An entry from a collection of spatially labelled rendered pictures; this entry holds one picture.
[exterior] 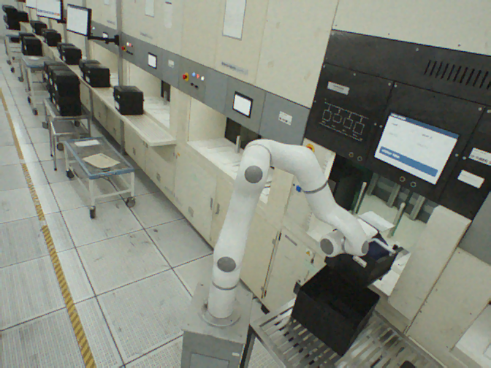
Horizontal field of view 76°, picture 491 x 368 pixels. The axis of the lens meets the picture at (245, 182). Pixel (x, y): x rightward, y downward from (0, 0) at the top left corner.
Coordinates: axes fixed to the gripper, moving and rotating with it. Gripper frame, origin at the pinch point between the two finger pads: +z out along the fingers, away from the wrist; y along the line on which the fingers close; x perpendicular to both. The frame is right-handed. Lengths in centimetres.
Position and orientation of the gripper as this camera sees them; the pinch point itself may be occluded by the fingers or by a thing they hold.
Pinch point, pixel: (374, 225)
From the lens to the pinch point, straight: 146.4
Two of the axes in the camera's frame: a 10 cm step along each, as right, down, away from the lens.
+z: 7.9, -1.7, 5.9
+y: 5.9, 4.7, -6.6
